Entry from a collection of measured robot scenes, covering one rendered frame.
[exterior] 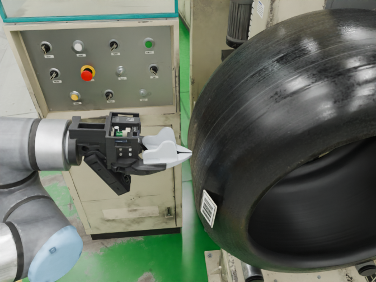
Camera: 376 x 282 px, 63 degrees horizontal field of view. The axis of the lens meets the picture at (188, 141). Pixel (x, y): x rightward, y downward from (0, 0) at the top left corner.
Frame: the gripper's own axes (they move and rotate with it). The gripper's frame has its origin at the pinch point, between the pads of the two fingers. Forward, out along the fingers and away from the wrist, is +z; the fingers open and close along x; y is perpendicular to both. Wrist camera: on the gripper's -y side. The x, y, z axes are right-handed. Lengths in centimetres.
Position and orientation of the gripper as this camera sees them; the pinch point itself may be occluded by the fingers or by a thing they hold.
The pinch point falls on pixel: (184, 156)
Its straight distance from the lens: 57.5
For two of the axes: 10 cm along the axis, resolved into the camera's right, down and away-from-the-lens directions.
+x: -0.9, -6.6, 7.5
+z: 9.9, 0.3, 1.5
